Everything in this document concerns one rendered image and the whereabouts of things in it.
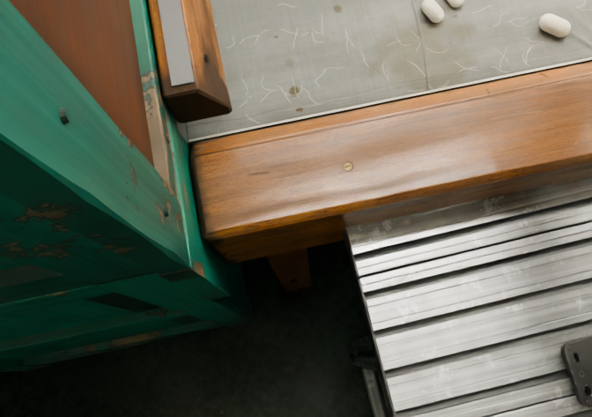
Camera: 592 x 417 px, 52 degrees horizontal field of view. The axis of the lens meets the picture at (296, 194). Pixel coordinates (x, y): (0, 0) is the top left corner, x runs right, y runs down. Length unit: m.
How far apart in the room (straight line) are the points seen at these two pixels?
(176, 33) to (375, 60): 0.24
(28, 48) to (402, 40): 0.52
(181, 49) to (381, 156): 0.23
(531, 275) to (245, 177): 0.35
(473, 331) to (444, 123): 0.24
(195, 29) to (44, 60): 0.34
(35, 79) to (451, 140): 0.48
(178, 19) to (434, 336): 0.44
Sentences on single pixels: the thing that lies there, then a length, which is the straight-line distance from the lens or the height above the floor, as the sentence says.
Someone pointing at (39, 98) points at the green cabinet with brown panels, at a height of 1.14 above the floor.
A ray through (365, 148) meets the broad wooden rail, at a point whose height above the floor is 0.76.
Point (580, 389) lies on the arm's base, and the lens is 0.76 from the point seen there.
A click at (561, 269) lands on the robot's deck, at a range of 0.77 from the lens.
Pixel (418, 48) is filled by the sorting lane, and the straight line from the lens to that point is 0.74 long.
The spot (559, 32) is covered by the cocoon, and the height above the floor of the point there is 0.76.
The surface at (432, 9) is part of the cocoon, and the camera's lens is 0.75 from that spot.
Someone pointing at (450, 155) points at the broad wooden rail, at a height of 0.76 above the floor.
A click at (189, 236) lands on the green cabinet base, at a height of 0.83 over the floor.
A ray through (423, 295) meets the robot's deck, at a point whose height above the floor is 0.67.
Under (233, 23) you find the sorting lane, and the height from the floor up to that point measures 0.74.
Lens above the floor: 1.38
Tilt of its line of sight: 75 degrees down
